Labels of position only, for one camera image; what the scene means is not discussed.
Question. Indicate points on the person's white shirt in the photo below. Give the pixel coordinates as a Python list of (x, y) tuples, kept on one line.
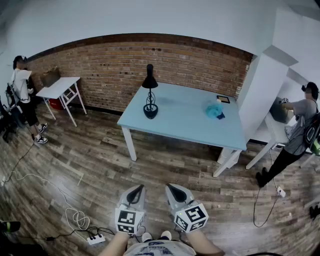
[(160, 248)]

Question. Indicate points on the white side table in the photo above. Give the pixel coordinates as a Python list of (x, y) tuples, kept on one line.
[(275, 130)]

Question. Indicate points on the small white power strip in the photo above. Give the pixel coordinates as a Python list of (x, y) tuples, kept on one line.
[(281, 191)]

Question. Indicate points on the black desk lamp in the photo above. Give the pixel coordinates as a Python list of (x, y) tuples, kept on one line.
[(150, 111)]

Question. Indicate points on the person's shoe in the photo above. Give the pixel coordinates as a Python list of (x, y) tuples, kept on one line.
[(146, 237), (165, 235)]

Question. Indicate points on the small white table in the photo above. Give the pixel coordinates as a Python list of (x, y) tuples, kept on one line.
[(58, 86)]

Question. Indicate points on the dark blue small pouch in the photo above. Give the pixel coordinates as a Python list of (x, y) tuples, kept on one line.
[(221, 116)]

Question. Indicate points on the person's right shoe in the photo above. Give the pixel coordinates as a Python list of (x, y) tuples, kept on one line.
[(165, 235)]

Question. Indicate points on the black chair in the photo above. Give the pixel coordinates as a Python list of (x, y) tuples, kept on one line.
[(6, 120)]

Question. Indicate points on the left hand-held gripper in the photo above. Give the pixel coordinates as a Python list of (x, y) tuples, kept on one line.
[(127, 221)]

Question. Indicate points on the white power strip with plugs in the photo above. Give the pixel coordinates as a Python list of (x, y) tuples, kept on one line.
[(96, 239)]

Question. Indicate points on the brown cardboard box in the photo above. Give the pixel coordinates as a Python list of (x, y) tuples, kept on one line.
[(50, 77)]

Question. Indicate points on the red bin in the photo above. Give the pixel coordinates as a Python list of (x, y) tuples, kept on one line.
[(55, 104)]

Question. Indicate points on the person's left forearm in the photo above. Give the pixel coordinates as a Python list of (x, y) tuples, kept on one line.
[(115, 246)]

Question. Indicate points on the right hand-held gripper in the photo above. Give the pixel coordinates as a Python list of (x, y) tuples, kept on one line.
[(191, 217)]

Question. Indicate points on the person's right forearm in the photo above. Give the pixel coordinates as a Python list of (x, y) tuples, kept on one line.
[(202, 243)]

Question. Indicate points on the person's left shoe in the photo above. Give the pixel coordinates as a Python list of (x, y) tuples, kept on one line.
[(146, 237)]

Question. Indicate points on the light blue crumpled cloth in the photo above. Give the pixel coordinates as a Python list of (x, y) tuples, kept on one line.
[(212, 111)]

